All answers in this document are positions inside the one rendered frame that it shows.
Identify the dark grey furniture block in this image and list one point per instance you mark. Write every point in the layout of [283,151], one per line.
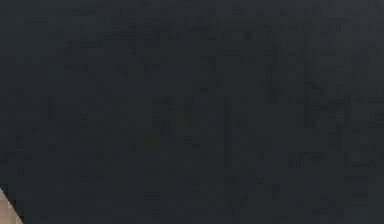
[200,110]

